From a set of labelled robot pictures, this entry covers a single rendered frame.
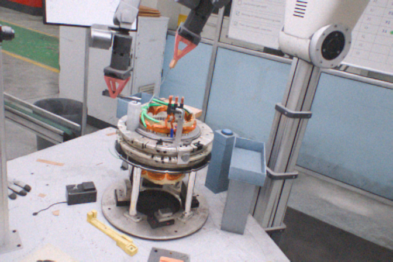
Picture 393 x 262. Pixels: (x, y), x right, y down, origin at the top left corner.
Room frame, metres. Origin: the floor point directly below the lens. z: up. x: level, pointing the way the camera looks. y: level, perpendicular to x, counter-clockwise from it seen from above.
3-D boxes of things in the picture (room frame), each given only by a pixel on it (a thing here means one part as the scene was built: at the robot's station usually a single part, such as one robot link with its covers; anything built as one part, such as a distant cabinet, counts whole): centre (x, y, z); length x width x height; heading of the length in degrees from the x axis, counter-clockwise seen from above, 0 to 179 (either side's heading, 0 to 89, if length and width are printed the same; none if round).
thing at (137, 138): (1.12, 0.09, 1.09); 0.32 x 0.32 x 0.01
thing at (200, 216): (1.12, 0.09, 0.80); 0.39 x 0.39 x 0.01
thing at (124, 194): (1.09, 0.21, 0.85); 0.06 x 0.04 x 0.05; 21
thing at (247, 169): (1.09, -0.19, 0.92); 0.25 x 0.11 x 0.28; 174
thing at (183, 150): (0.98, 0.02, 1.07); 0.04 x 0.02 x 0.05; 117
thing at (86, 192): (1.09, 0.36, 0.81); 0.10 x 0.06 x 0.06; 119
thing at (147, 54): (3.73, 0.98, 0.60); 1.02 x 0.55 x 1.20; 62
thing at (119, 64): (1.13, 0.27, 1.28); 0.10 x 0.07 x 0.07; 175
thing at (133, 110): (1.06, 0.20, 1.14); 0.03 x 0.03 x 0.09; 69
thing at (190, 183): (1.06, -0.02, 0.91); 0.02 x 0.02 x 0.21
